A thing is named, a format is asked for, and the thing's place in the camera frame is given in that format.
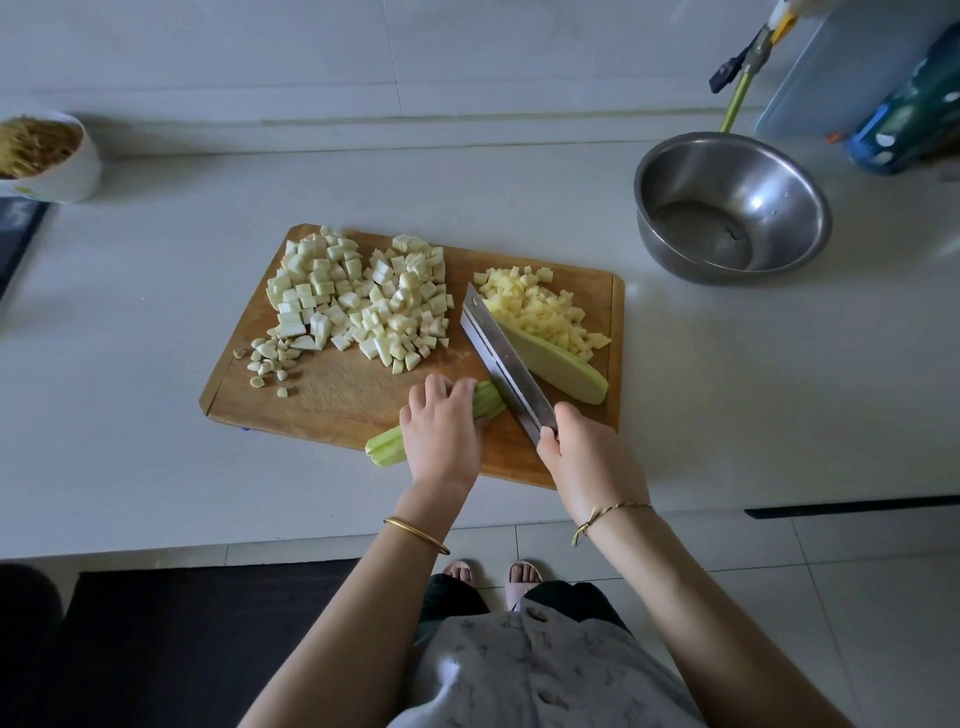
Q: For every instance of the person's left hand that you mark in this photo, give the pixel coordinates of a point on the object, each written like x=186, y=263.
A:
x=440, y=435

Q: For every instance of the person's right hand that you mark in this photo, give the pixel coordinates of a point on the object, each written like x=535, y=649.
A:
x=593, y=465

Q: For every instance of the green cucumber half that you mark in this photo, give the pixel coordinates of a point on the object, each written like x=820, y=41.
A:
x=563, y=368

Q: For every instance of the pile of white diced vegetable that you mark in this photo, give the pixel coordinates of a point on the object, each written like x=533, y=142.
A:
x=398, y=308

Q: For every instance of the peeled yellow potato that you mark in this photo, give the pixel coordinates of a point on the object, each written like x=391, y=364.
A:
x=540, y=308

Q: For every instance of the pile of garlic cloves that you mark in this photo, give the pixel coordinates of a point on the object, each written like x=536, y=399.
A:
x=267, y=368

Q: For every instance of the person's left forearm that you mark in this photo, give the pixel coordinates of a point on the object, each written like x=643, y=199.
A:
x=353, y=630

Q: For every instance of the person's right forearm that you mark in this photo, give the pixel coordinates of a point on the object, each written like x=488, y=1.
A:
x=720, y=630

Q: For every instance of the person's right foot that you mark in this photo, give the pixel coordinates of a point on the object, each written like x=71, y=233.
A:
x=524, y=578

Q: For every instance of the person's foot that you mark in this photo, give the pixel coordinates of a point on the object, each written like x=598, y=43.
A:
x=524, y=578
x=461, y=572

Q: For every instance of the person's left foot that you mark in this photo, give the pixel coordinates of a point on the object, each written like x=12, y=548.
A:
x=461, y=572

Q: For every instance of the gold bangle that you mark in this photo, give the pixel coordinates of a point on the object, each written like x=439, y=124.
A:
x=416, y=534

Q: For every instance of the wooden cutting board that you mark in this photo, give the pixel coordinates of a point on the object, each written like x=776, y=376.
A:
x=330, y=405

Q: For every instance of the dark green trousers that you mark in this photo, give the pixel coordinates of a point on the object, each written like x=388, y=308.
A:
x=450, y=600

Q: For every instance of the white patterned garment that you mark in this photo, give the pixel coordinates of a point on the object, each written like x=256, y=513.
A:
x=540, y=675

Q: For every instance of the black floor mat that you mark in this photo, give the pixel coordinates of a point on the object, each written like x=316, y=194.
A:
x=195, y=645

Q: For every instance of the deep stainless steel bowl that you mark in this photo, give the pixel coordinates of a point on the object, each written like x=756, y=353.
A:
x=780, y=188

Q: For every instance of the dark green bottle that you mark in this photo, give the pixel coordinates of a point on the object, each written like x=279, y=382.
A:
x=908, y=128

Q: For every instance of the black gas stove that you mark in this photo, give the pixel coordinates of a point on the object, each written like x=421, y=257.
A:
x=15, y=240

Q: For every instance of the light blue plastic board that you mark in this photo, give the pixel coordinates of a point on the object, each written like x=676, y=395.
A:
x=855, y=68

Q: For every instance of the white bowl of noodles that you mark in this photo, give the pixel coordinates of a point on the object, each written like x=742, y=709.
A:
x=45, y=158

